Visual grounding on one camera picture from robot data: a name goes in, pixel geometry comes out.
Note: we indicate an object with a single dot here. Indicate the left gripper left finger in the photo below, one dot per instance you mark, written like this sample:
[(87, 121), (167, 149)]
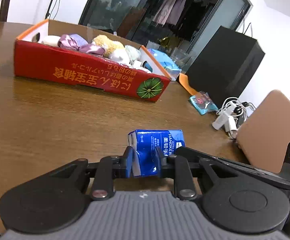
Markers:
[(106, 171)]

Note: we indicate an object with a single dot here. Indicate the red cardboard box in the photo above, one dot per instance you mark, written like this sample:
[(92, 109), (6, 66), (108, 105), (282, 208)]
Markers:
[(36, 60)]

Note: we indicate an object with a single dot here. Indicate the tan leather chair back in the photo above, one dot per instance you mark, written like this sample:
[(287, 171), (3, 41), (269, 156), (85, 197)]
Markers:
[(265, 135)]

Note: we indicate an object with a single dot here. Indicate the yellow white plush toy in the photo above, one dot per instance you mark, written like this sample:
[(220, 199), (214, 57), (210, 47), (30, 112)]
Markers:
[(114, 50)]

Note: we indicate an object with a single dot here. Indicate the teal snack packet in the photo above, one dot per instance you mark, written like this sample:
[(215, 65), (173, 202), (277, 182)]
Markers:
[(203, 103)]

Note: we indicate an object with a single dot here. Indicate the hanging clothes rack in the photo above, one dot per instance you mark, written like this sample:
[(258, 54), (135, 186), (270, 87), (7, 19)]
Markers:
[(180, 2)]

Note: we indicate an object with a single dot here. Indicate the blue tissue pack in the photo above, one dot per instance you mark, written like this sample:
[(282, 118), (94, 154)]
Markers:
[(146, 161)]

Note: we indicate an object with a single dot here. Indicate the pink satin cloth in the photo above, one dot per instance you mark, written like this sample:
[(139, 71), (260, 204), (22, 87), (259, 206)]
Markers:
[(77, 43)]

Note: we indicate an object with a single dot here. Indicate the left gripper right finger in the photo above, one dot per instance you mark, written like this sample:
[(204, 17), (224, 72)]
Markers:
[(176, 168)]

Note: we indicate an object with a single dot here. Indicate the blue plastic wipes bag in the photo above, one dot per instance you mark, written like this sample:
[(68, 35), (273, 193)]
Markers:
[(166, 62)]

